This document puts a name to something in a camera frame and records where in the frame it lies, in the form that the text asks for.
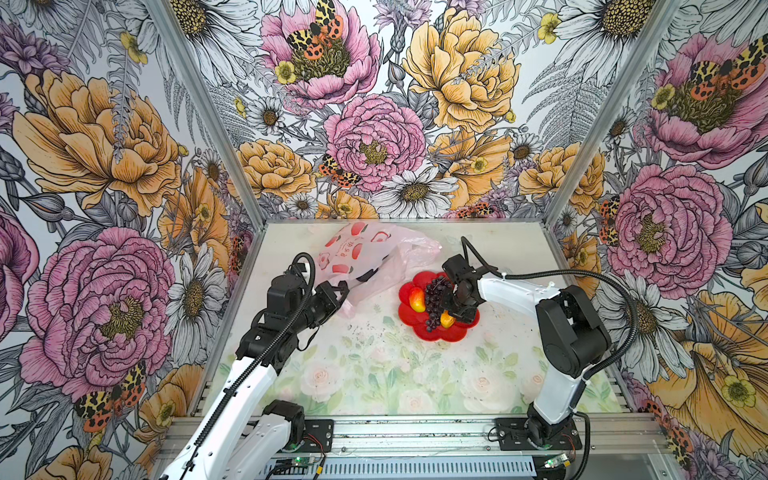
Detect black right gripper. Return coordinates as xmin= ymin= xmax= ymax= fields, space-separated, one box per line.
xmin=436 ymin=287 xmax=479 ymax=325

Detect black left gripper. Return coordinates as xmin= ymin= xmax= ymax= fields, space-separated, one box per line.
xmin=292 ymin=281 xmax=349 ymax=332

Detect dark purple toy grapes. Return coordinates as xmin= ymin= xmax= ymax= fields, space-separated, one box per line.
xmin=425 ymin=276 xmax=452 ymax=333

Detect orange red toy fruit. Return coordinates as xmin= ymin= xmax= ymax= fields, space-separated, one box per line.
xmin=440 ymin=311 xmax=456 ymax=329

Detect pink plastic bag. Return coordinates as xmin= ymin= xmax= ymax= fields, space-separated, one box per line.
xmin=315 ymin=221 xmax=442 ymax=318

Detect red toy apple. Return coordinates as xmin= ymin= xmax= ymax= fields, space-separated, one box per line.
xmin=408 ymin=287 xmax=427 ymax=313

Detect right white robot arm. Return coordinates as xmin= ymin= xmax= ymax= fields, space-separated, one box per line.
xmin=441 ymin=255 xmax=613 ymax=450

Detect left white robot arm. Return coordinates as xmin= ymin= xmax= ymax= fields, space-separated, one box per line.
xmin=160 ymin=262 xmax=370 ymax=479

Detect red flower-shaped plate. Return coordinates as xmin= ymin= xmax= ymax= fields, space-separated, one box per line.
xmin=398 ymin=271 xmax=480 ymax=342

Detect green circuit board right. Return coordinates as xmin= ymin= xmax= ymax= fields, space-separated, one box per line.
xmin=542 ymin=453 xmax=571 ymax=469

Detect green circuit board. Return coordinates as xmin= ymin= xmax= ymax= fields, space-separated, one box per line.
xmin=542 ymin=453 xmax=571 ymax=469
xmin=275 ymin=456 xmax=321 ymax=469

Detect green circuit board left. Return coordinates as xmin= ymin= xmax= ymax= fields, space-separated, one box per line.
xmin=275 ymin=456 xmax=321 ymax=469

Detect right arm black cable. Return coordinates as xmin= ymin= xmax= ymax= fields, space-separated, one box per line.
xmin=460 ymin=236 xmax=638 ymax=480

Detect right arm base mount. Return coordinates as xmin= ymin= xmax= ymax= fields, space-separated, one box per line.
xmin=493 ymin=417 xmax=582 ymax=451

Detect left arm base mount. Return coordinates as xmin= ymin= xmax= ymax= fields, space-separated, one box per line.
xmin=280 ymin=419 xmax=335 ymax=454

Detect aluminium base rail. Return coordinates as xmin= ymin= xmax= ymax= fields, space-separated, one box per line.
xmin=161 ymin=413 xmax=667 ymax=480

